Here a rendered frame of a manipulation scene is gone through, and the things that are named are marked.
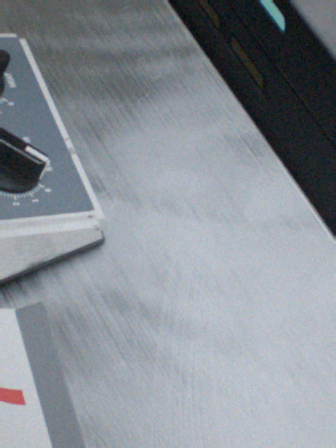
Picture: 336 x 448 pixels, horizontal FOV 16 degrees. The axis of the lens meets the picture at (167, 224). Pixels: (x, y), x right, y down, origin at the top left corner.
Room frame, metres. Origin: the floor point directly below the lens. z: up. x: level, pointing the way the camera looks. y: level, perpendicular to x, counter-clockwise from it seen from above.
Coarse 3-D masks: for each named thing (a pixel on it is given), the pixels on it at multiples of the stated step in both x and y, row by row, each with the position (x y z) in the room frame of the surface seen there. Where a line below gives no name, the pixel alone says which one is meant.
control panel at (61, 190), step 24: (0, 48) 0.39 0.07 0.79; (24, 72) 0.38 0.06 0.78; (24, 96) 0.36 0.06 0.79; (0, 120) 0.34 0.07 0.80; (24, 120) 0.34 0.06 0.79; (48, 120) 0.35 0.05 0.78; (48, 144) 0.33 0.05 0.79; (48, 168) 0.31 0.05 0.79; (72, 168) 0.32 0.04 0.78; (0, 192) 0.30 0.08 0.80; (24, 192) 0.30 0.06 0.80; (48, 192) 0.30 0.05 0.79; (72, 192) 0.30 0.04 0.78; (0, 216) 0.28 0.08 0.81; (24, 216) 0.28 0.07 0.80
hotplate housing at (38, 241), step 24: (24, 48) 0.40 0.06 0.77; (48, 96) 0.37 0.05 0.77; (48, 216) 0.29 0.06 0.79; (72, 216) 0.29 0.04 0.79; (96, 216) 0.29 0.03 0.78; (0, 240) 0.27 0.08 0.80; (24, 240) 0.28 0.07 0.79; (48, 240) 0.28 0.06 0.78; (72, 240) 0.28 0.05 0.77; (96, 240) 0.29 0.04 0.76; (0, 264) 0.27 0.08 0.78; (24, 264) 0.28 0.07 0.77
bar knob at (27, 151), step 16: (0, 128) 0.32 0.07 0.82; (0, 144) 0.32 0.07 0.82; (16, 144) 0.32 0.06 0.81; (0, 160) 0.31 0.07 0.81; (16, 160) 0.31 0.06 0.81; (32, 160) 0.31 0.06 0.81; (0, 176) 0.30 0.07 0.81; (16, 176) 0.31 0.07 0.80; (32, 176) 0.30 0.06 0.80; (16, 192) 0.30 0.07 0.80
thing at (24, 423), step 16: (0, 320) 0.25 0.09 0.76; (0, 336) 0.24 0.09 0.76; (0, 352) 0.23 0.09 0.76; (0, 368) 0.22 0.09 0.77; (16, 368) 0.23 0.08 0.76; (0, 384) 0.22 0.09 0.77; (16, 384) 0.22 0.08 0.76; (0, 400) 0.21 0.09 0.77; (16, 400) 0.21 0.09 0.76; (0, 416) 0.20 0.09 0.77; (16, 416) 0.20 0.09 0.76; (32, 416) 0.20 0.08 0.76; (0, 432) 0.19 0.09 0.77; (16, 432) 0.19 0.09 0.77; (32, 432) 0.19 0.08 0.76
